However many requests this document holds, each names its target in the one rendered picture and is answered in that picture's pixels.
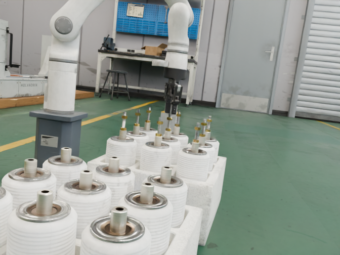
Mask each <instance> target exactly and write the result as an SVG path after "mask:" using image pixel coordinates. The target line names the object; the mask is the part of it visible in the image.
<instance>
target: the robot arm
mask: <svg viewBox="0 0 340 255"><path fill-rule="evenodd" d="M104 1H105V0H69V1H68V2H67V3H66V4H65V5H64V6H63V7H62V8H61V9H60V10H59V11H57V12H56V13H55V14H54V15H53V17H52V18H51V20H50V31H51V33H52V39H51V49H50V53H49V68H48V83H45V94H44V112H48V113H53V114H74V104H75V89H76V74H77V61H78V52H79V40H80V28H81V26H82V25H83V23H84V22H85V20H86V19H87V17H88V16H89V15H90V13H91V12H92V11H93V10H94V9H95V8H96V7H97V6H99V5H100V4H101V3H102V2H104ZM165 2H166V3H167V5H168V7H169V13H168V43H167V53H166V57H165V61H163V60H153V61H152V66H156V67H157V66H158V67H164V73H163V77H164V78H168V83H167V82H166V83H165V89H164V99H165V102H166V103H165V110H164V112H165V113H169V114H170V116H176V115H177V107H178V106H177V105H178V104H180V102H181V96H182V90H183V85H180V80H185V79H186V71H187V63H188V55H187V54H188V49H189V38H188V27H190V26H191V25H192V23H193V20H194V14H193V11H192V9H191V7H190V5H189V3H188V1H187V0H165ZM175 98H176V100H175Z"/></svg>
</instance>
